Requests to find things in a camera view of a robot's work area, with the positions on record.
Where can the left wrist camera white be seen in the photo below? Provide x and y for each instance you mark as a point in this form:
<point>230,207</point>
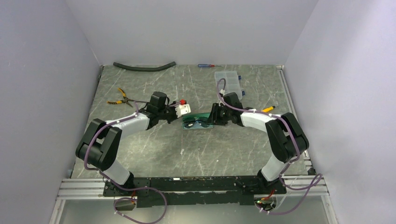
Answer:
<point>182,108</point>

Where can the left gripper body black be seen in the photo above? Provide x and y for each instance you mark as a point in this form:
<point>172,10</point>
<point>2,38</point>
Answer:
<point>168,113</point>

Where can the yellow handled pliers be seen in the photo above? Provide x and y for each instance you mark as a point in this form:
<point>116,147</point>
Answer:
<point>124,100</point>

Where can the aluminium frame rail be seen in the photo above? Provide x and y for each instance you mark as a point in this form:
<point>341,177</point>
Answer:
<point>93,189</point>

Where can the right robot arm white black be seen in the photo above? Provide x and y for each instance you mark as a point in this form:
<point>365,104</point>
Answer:
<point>286,137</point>

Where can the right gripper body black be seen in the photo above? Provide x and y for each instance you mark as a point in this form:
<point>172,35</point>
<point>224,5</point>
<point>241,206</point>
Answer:
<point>221,115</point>

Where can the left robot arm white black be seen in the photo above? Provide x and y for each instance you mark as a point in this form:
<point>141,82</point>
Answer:
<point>99,145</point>

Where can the yellow utility knife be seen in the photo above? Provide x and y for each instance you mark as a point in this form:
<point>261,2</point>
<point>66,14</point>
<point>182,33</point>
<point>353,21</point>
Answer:
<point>268,109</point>

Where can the clear plastic organizer box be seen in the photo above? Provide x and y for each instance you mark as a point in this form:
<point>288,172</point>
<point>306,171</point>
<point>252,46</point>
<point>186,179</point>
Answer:
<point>232,84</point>

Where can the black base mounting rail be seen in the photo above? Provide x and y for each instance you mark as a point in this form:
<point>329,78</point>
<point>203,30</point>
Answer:
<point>242,190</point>

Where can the blue red screwdriver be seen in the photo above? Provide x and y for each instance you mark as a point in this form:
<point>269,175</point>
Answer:
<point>208,65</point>

